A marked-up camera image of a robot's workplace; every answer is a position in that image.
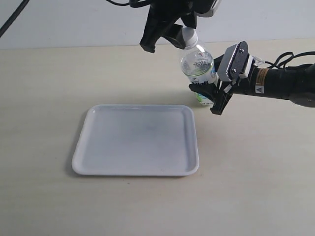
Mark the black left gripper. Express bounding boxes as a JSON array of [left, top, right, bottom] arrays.
[[140, 0, 197, 53]]

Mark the white bottle cap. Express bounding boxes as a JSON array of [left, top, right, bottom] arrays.
[[182, 27, 199, 50]]

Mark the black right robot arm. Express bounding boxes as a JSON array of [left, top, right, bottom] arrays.
[[189, 59, 315, 115]]

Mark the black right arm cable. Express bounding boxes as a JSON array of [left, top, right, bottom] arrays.
[[255, 51, 315, 71]]

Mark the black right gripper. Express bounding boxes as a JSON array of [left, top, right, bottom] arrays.
[[189, 57, 254, 115]]

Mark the black thick background cable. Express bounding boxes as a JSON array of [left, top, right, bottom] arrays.
[[0, 0, 32, 37]]

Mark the clear plastic water bottle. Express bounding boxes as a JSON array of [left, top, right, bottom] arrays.
[[180, 40, 219, 107]]

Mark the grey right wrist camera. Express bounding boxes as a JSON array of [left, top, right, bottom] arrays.
[[217, 41, 254, 83]]

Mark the white plastic tray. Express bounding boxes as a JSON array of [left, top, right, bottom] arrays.
[[71, 104, 199, 177]]

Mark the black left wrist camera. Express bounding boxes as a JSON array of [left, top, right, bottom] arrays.
[[193, 0, 221, 18]]

